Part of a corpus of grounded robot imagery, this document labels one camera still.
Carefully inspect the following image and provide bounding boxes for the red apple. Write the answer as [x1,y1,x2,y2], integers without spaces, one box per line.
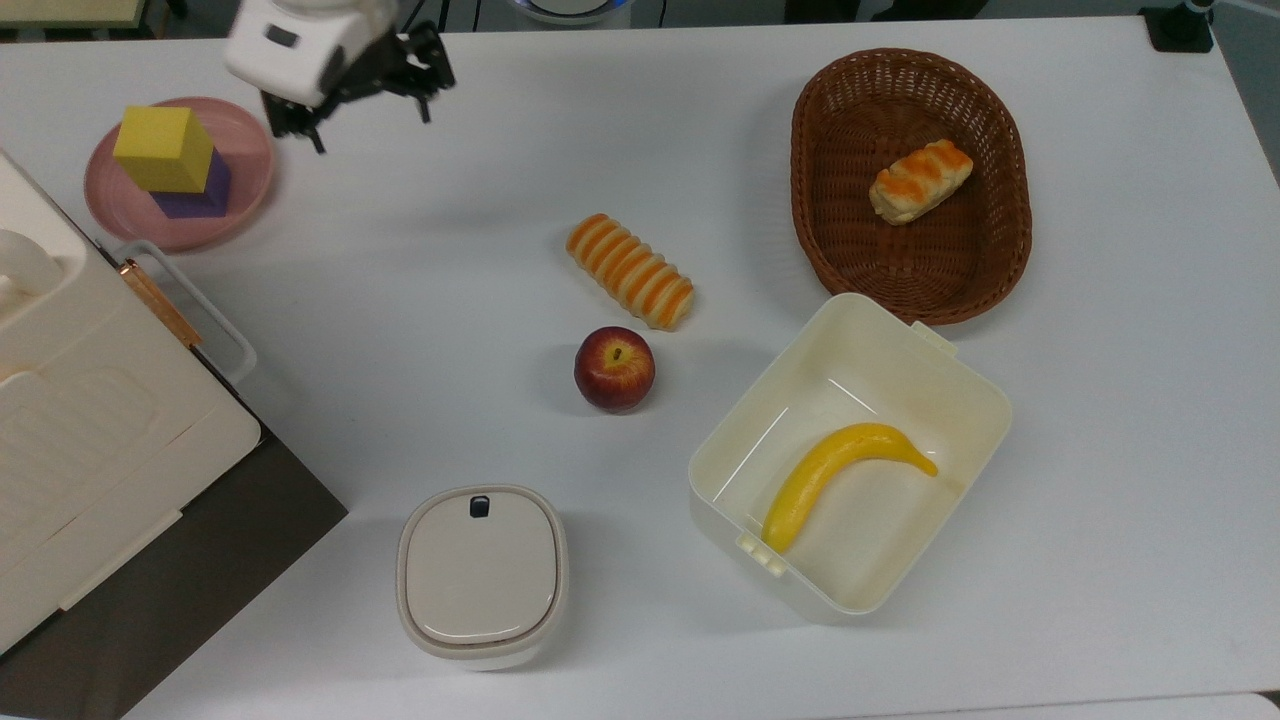
[573,326,657,414]

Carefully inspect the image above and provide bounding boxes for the purple cube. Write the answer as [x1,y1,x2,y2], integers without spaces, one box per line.
[150,148,232,220]

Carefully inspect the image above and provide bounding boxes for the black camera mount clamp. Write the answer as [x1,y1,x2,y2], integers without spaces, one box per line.
[1140,0,1217,54]

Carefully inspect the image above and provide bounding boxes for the pink plate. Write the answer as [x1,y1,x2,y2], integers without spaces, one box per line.
[84,96,277,253]

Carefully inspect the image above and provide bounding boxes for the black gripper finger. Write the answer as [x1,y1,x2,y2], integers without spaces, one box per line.
[261,93,332,154]
[403,21,457,124]

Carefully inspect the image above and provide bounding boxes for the white lidded bin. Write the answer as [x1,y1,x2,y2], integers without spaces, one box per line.
[396,485,569,671]

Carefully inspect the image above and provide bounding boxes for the long orange striped bread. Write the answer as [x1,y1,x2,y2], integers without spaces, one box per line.
[566,213,695,332]

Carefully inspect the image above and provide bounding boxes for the yellow banana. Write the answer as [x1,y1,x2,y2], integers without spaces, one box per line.
[762,422,939,554]

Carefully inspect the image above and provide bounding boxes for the yellow cube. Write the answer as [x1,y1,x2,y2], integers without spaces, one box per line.
[112,105,215,194]

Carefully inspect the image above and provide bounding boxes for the robot base with blue ring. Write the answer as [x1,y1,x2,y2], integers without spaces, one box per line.
[505,0,633,27]

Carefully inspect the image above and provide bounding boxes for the small orange striped bread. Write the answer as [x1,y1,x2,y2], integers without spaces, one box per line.
[868,139,974,226]

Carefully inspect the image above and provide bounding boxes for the cream toy cabinet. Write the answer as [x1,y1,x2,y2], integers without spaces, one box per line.
[0,150,263,656]

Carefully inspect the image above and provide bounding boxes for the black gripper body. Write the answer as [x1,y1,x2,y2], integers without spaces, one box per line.
[320,33,428,111]

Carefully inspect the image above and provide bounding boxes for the brown wicker basket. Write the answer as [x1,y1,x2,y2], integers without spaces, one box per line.
[790,48,1033,326]

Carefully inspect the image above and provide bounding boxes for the cream open plastic container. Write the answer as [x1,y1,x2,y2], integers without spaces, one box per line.
[688,292,1014,618]

